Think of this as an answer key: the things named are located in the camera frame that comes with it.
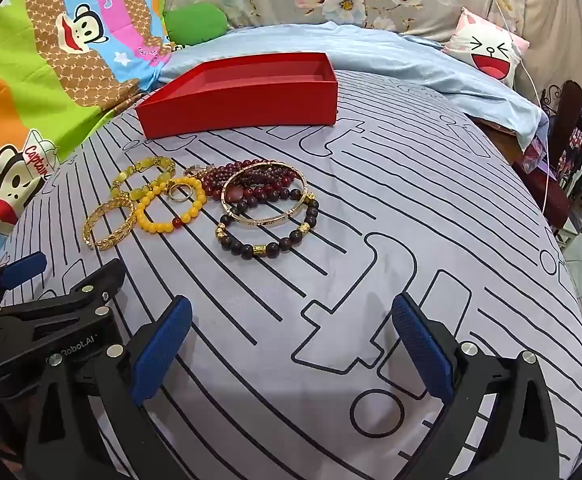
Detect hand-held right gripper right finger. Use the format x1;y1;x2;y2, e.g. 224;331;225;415
391;292;562;480

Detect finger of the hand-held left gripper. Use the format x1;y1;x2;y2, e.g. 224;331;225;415
0;258;128;378
0;252;48;313

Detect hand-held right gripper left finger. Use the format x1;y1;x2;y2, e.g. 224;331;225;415
23;295;194;480

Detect gold chain bracelet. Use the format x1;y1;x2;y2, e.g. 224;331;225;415
82;194;140;252

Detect amber yellow bead bracelet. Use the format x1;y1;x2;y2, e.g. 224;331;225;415
135;176;208;235

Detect yellow-green bead bracelet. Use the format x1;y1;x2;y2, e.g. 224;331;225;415
110;156;178;200

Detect brown bead bracelet gold charms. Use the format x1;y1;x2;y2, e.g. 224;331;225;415
215;187;320;260

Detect rose gold bangle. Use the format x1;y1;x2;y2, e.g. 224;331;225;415
221;161;312;228

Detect dark red bead bracelet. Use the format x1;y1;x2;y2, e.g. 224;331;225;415
198;160;292;204

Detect small garnet bead strand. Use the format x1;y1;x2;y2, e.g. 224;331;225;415
236;165;298;189

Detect red cardboard box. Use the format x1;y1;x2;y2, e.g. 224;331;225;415
135;52;339;140

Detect colourful cartoon monkey blanket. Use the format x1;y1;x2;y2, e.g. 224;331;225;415
0;0;172;273

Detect green pillow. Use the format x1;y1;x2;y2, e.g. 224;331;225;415
163;4;229;46

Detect light blue pillow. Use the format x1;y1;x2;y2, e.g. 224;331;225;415
158;20;552;153

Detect laughing cat face pillow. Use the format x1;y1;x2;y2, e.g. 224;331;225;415
443;7;530;86

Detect wooden bed frame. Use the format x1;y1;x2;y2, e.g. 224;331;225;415
473;117;572;223

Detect white cable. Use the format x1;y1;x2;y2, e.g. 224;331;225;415
481;0;558;213

